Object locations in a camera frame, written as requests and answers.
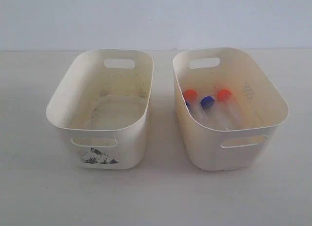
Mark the white plastic bin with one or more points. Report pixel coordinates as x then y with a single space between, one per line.
221 144
101 108

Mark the orange-capped tube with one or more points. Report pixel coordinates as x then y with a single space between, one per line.
192 98
231 107

